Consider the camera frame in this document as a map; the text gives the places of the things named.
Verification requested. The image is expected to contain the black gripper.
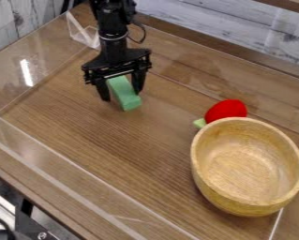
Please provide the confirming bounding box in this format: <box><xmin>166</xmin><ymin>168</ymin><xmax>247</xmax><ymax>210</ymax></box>
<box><xmin>81</xmin><ymin>49</ymin><xmax>150</xmax><ymax>101</ymax></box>

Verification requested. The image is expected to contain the green rectangular block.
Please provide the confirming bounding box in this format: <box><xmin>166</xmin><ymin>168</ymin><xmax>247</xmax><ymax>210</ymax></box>
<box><xmin>108</xmin><ymin>76</ymin><xmax>141</xmax><ymax>112</ymax></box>

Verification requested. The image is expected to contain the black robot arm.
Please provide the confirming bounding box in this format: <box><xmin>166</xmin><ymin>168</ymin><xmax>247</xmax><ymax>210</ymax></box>
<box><xmin>81</xmin><ymin>0</ymin><xmax>150</xmax><ymax>101</ymax></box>

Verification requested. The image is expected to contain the wooden bowl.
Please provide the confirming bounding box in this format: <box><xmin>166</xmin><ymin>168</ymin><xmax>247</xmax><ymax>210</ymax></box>
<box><xmin>189</xmin><ymin>117</ymin><xmax>299</xmax><ymax>218</ymax></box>

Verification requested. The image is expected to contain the red plush strawberry toy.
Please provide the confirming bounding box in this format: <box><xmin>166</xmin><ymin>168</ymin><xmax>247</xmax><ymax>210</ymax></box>
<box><xmin>192</xmin><ymin>99</ymin><xmax>248</xmax><ymax>129</ymax></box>

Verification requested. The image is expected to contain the clear acrylic corner bracket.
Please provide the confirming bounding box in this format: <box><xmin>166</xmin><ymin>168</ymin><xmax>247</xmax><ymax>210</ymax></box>
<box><xmin>65</xmin><ymin>12</ymin><xmax>100</xmax><ymax>50</ymax></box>

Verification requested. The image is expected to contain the clear acrylic tray wall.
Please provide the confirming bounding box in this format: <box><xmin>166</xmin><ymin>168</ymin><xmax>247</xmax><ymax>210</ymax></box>
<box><xmin>0</xmin><ymin>116</ymin><xmax>199</xmax><ymax>240</ymax></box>

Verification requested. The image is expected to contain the black table leg bracket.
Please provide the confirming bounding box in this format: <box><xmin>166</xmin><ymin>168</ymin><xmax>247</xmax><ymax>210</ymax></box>
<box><xmin>14</xmin><ymin>199</ymin><xmax>60</xmax><ymax>240</ymax></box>

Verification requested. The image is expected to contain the black cable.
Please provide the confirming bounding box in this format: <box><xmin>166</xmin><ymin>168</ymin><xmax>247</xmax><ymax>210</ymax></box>
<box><xmin>0</xmin><ymin>215</ymin><xmax>18</xmax><ymax>240</ymax></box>

